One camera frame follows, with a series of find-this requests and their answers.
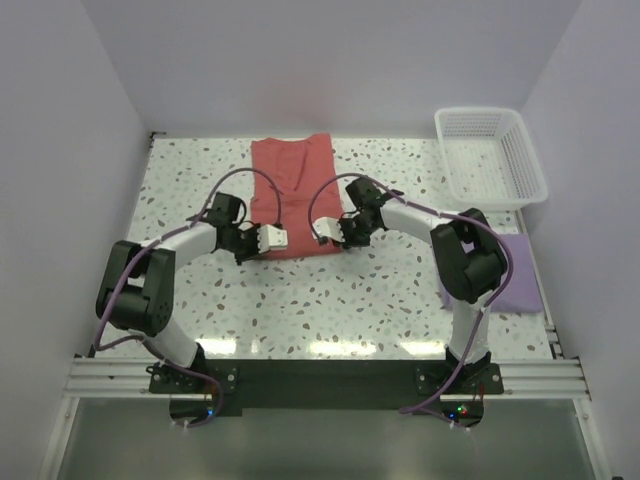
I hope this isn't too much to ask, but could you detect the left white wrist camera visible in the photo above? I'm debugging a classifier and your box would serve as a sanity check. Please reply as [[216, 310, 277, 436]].
[[257, 225, 288, 254]]

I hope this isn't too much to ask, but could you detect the folded purple t shirt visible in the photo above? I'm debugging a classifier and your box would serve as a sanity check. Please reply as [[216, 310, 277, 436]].
[[431, 226, 543, 313]]

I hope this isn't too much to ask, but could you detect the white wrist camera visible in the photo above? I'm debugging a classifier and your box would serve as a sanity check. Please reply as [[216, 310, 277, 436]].
[[257, 225, 288, 254], [312, 217, 344, 245]]

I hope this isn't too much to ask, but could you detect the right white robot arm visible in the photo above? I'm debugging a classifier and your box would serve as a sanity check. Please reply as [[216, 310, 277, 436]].
[[337, 177, 513, 399]]

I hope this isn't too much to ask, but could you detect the red t shirt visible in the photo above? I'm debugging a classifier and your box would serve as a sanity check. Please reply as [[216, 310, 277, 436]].
[[250, 133, 344, 260]]

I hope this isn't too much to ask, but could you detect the white plastic basket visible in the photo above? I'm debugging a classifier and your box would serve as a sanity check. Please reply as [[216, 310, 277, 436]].
[[434, 107, 549, 211]]

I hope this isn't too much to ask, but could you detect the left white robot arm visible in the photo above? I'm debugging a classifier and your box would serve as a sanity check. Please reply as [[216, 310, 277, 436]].
[[93, 193, 286, 396]]

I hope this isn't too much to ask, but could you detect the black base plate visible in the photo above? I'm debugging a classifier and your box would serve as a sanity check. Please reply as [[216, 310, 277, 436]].
[[146, 359, 505, 423]]

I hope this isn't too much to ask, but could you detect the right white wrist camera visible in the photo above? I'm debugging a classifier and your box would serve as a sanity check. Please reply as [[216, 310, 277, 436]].
[[312, 217, 344, 245]]

